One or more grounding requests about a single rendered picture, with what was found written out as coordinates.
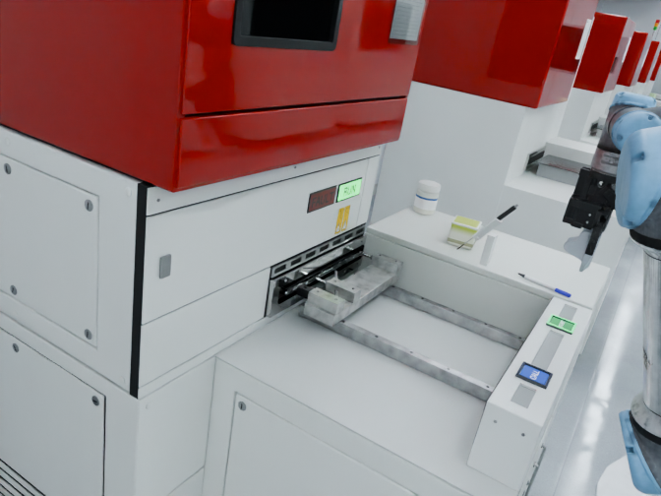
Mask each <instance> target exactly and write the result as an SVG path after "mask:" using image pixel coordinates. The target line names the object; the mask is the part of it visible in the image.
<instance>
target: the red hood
mask: <svg viewBox="0 0 661 496"><path fill-rule="evenodd" d="M428 2H429V0H0V123H1V124H3V125H6V126H8V127H11V128H13V129H16V130H18V131H21V132H23V133H26V134H28V135H31V136H33V137H36V138H38V139H40V140H42V141H45V142H47V143H50V144H52V145H55V146H57V147H60V148H63V149H65V150H68V151H70V152H73V153H75V154H78V155H82V156H84V157H87V158H89V159H92V160H94V161H97V162H99V163H102V164H104V165H107V166H109V167H112V168H114V169H117V170H119V171H122V172H124V173H127V174H129V175H132V176H134V177H137V178H139V179H142V180H145V181H147V182H149V183H151V184H153V185H154V186H157V187H159V188H162V189H164V190H167V191H169V192H172V193H175V192H179V191H184V190H188V189H192V188H197V187H201V186H205V185H209V184H213V183H217V182H221V181H226V180H230V179H234V178H239V177H243V176H247V175H251V174H256V173H260V172H264V171H269V170H273V169H277V168H282V167H285V166H289V165H294V164H298V163H302V162H306V161H311V160H315V159H319V158H324V157H328V156H332V155H340V154H344V153H348V152H353V151H357V150H361V149H366V148H370V147H373V146H378V145H382V144H386V143H390V142H395V141H398V140H399V138H400V133H401V128H402V123H403V119H404V114H405V109H406V104H407V101H408V95H409V91H410V86H411V82H412V77H413V72H414V67H415V63H416V58H417V53H418V49H419V44H420V39H421V34H422V30H423V26H424V21H425V16H426V12H427V7H428Z"/></svg>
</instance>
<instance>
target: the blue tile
mask: <svg viewBox="0 0 661 496"><path fill-rule="evenodd" d="M520 375H522V376H525V377H527V378H529V379H532V380H534V381H536V382H539V383H541V384H543V385H546V382H547V380H548V378H549V376H550V375H549V374H546V373H544V372H542V371H539V370H537V369H535V368H532V367H530V366H527V365H524V367H523V368H522V370H521V372H520Z"/></svg>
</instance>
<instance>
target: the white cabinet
mask: <svg viewBox="0 0 661 496"><path fill-rule="evenodd" d="M587 330H588V328H587ZM587 330H586V333H587ZM586 333H585V335H586ZM585 335H584V337H583V340H584V338H585ZM583 340H582V342H581V344H580V347H579V349H578V351H577V354H576V357H575V359H574V362H573V364H572V367H571V370H570V373H569V375H568V377H567V379H566V381H565V383H564V386H563V388H562V391H561V393H560V395H559V398H558V400H557V402H556V405H555V407H554V409H553V412H552V414H551V416H550V419H549V421H548V424H547V426H546V428H545V431H544V433H543V435H542V438H541V440H540V442H539V445H538V447H537V449H536V452H535V454H534V457H533V459H532V461H531V464H530V466H529V468H528V471H527V473H526V475H525V477H524V479H523V482H522V484H521V486H520V489H519V491H518V493H517V496H528V494H529V492H530V489H531V486H532V484H533V482H534V479H535V477H536V474H537V471H538V469H539V466H540V465H541V462H542V460H543V457H544V454H545V452H546V449H547V448H546V446H545V445H544V444H545V441H546V438H547V436H548V433H549V431H550V428H551V425H552V423H553V420H554V418H555V415H556V412H557V410H558V407H559V405H560V402H561V399H562V397H563V394H564V392H565V389H566V386H567V384H568V381H569V379H570V376H571V372H572V369H573V367H574V365H575V363H576V360H577V357H578V355H579V352H580V350H581V347H582V343H583ZM542 449H543V451H542ZM541 451H542V453H541ZM540 454H541V456H540ZM539 457H540V458H539ZM538 459H539V461H538ZM537 462H538V463H537ZM533 471H534V472H533ZM532 474H533V475H532ZM531 476H532V477H531ZM530 479H531V480H530ZM529 481H530V482H529ZM526 489H527V490H526ZM525 492H526V493H525ZM524 494H525V495H524ZM202 496H470V495H468V494H466V493H464V492H462V491H461V490H459V489H457V488H455V487H453V486H451V485H449V484H448V483H446V482H444V481H442V480H440V479H438V478H437V477H436V476H434V475H432V474H430V473H428V472H427V471H425V470H423V469H421V468H419V467H417V466H415V465H413V464H411V463H409V462H407V461H405V460H404V459H402V458H400V457H398V456H396V455H394V454H393V453H391V452H389V451H387V450H385V449H383V448H381V447H380V446H378V445H376V444H374V443H372V442H370V441H369V440H367V439H365V438H363V437H361V436H359V435H358V434H356V433H354V432H352V431H350V430H348V429H346V428H345V427H343V426H341V425H339V424H337V423H335V422H334V421H332V420H330V419H328V418H326V417H324V416H323V415H321V414H319V413H317V412H315V411H313V410H311V409H310V408H308V407H306V406H304V405H303V404H301V403H299V402H297V401H295V400H293V399H291V398H290V397H288V396H286V395H284V394H282V393H280V392H279V391H277V390H275V389H273V388H271V387H269V386H267V385H266V384H264V383H262V382H260V381H258V380H256V379H255V378H253V377H251V376H249V375H247V374H245V373H244V372H242V371H240V370H238V369H236V368H234V367H232V366H231V365H229V364H227V363H225V362H223V361H221V360H220V359H218V358H217V359H216V360H215V369H214V378H213V388H212V397H211V407H210V425H209V434H208V443H207V452H206V462H205V471H204V481H203V490H202Z"/></svg>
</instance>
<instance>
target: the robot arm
mask: <svg viewBox="0 0 661 496"><path fill-rule="evenodd" d="M656 103H657V101H656V99H655V98H654V97H651V96H647V95H643V94H638V93H628V92H618V93H616V95H615V97H614V99H613V102H612V104H611V105H610V107H609V113H608V115H607V118H606V121H605V124H604V127H603V130H602V133H601V136H600V138H599V141H598V144H597V147H596V150H595V153H594V156H593V159H592V161H591V163H590V165H591V167H592V168H590V167H586V166H584V167H583V168H581V169H580V172H579V174H578V175H579V177H578V180H577V183H576V186H575V189H574V191H573V194H572V195H571V197H570V199H569V202H568V205H567V208H566V211H565V214H564V217H563V220H562V222H565V223H569V224H570V225H571V226H573V227H576V228H582V227H583V231H582V232H581V233H580V235H579V236H576V237H570V238H569V239H568V241H567V242H566V243H565V245H564V249H565V250H566V251H567V252H568V253H570V254H572V255H573V256H575V257H576V258H577V259H579V260H580V261H581V265H580V268H579V271H580V272H583V271H584V270H585V269H587V268H588V267H589V266H590V263H591V261H592V258H593V256H594V254H595V251H596V248H597V246H598V244H599V241H600V238H601V236H602V233H603V232H604V231H605V229H606V227H607V225H608V223H609V220H610V218H611V215H612V212H613V210H615V211H616V218H617V222H618V224H619V225H620V226H621V227H625V228H627V229H629V230H630V238H631V240H632V241H633V242H634V243H635V244H637V245H638V246H640V247H641V248H642V249H643V391H641V392H640V393H638V394H637V395H636V396H635V397H634V398H633V400H632V402H631V409H626V410H623V411H621V412H620V413H619V417H620V422H621V427H622V432H623V437H624V442H625V447H626V452H627V457H628V461H629V466H630V471H631V480H632V483H633V485H634V487H635V488H636V489H637V490H638V491H640V492H641V493H644V494H651V495H660V496H661V106H657V107H655V106H656ZM600 181H602V182H603V183H602V185H600V183H599V182H600ZM589 238H590V239H589Z"/></svg>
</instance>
